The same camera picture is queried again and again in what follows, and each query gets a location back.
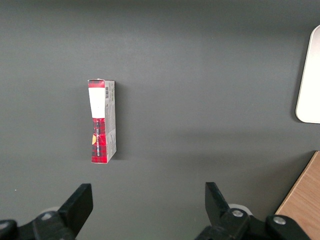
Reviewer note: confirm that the wooden drawer cabinet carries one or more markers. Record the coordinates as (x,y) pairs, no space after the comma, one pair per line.
(302,200)

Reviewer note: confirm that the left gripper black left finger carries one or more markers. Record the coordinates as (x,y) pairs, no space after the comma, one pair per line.
(75,212)

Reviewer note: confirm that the beige plastic tray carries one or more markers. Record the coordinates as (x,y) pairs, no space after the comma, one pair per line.
(311,87)

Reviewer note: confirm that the red and grey carton box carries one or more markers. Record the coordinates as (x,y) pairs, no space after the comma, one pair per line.
(100,140)

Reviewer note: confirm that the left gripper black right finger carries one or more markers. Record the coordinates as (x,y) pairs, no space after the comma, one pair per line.
(220,220)

